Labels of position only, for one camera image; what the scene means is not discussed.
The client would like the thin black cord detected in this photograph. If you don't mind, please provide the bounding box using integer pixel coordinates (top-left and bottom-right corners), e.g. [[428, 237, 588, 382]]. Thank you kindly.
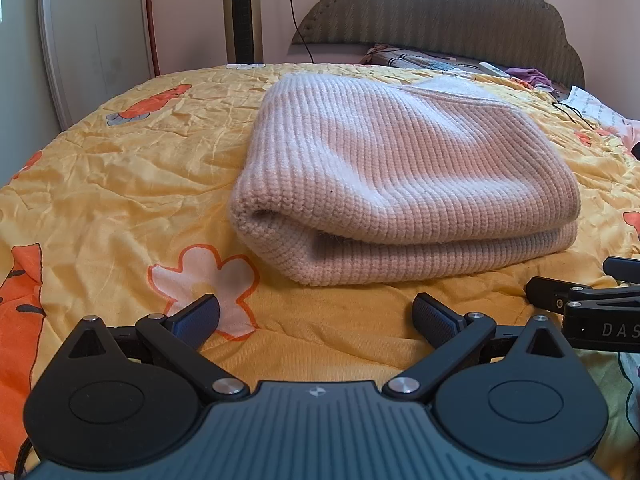
[[552, 101, 596, 128]]

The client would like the white wardrobe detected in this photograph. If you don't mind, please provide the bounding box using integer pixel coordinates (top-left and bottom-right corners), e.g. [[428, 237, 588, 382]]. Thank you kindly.
[[0, 0, 156, 131]]

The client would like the black wall cable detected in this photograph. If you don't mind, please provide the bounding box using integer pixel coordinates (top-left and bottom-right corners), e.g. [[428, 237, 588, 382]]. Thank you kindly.
[[286, 0, 316, 63]]

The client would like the beige tower fan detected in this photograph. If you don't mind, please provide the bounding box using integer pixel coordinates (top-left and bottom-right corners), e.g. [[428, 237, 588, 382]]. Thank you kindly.
[[221, 0, 264, 64]]

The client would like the yellow carrot print bed sheet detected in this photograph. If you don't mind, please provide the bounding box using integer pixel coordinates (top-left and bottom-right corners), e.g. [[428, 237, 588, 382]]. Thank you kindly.
[[0, 62, 640, 476]]

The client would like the thin red pole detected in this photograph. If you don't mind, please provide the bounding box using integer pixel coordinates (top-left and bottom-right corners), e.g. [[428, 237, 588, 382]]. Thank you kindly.
[[144, 0, 161, 76]]

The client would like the grey upholstered headboard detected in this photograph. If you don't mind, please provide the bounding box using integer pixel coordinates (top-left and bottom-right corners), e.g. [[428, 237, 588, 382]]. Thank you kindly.
[[291, 0, 586, 88]]

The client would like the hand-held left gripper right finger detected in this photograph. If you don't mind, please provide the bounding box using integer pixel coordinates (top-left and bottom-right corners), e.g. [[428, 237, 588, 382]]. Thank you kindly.
[[382, 292, 568, 403]]

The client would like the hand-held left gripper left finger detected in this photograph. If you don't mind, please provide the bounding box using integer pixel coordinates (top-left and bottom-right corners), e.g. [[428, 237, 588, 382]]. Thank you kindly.
[[65, 293, 251, 403]]

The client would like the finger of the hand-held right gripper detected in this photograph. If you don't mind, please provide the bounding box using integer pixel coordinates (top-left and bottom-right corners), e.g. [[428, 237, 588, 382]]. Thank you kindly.
[[602, 256, 640, 281], [525, 276, 593, 318]]

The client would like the pink knit sweater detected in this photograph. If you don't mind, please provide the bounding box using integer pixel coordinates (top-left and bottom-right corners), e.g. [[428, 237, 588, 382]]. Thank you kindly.
[[229, 74, 582, 287]]

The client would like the purple cloth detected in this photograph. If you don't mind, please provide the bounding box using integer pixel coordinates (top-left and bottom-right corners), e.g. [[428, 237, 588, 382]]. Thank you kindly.
[[505, 66, 553, 88]]

